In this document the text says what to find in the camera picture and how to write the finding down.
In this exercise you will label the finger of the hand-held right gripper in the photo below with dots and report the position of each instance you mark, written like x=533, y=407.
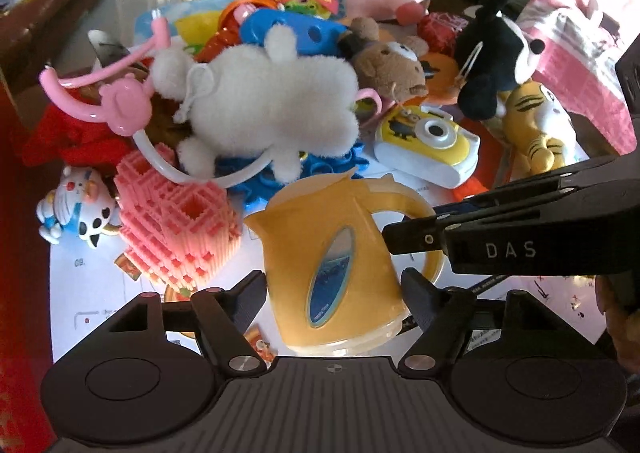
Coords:
x=415, y=235
x=525, y=188

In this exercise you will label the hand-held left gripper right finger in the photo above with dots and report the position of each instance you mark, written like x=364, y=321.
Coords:
x=420, y=298

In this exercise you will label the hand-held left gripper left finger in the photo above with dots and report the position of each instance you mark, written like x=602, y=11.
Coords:
x=250, y=298

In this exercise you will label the yellow toy kettle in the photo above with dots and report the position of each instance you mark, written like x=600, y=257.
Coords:
x=330, y=258

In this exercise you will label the red cardboard box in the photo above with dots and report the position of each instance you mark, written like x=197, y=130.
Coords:
x=20, y=193

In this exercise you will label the person's right hand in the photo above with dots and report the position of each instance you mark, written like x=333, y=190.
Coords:
x=617, y=318

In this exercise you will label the yellow tiger plush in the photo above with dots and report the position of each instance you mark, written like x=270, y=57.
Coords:
x=540, y=128

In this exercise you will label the pink block structure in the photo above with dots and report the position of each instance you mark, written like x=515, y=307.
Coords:
x=175, y=223

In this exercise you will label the blue gear building pieces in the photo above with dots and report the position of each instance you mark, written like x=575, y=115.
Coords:
x=320, y=168

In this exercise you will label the black and white mouse plush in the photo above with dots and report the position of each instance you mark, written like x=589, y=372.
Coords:
x=490, y=58

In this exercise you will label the orange round toy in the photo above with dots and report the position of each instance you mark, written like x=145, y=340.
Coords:
x=440, y=73

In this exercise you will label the pink striped blanket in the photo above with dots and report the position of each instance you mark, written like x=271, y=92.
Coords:
x=575, y=48

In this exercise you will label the white instruction sheet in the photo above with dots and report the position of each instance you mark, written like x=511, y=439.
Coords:
x=85, y=278

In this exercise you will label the brown teddy bear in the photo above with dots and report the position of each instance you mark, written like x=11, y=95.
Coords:
x=390, y=68

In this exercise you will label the red net bag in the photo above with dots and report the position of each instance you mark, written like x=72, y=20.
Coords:
x=442, y=28

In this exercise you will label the white plush toy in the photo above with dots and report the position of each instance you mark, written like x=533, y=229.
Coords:
x=270, y=98

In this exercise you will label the blue white cat figurine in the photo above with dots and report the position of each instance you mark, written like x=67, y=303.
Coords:
x=67, y=203

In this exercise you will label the pink toy stethoscope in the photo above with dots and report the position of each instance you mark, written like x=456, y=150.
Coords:
x=122, y=103

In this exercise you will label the blue toy with holes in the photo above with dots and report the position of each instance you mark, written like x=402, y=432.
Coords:
x=295, y=28

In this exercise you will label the red plush toy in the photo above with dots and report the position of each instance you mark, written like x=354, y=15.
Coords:
x=70, y=133

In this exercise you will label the orange plastic toy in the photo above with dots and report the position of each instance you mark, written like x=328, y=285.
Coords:
x=225, y=33

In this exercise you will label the yellow green plastic toy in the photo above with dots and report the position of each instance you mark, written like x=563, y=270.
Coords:
x=197, y=25

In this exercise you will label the blue plastic mat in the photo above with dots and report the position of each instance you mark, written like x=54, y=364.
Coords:
x=160, y=15

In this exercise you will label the dark red leather sofa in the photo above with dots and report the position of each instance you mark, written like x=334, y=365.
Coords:
x=45, y=8

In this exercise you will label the yellow toy camera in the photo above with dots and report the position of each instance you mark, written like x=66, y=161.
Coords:
x=430, y=143

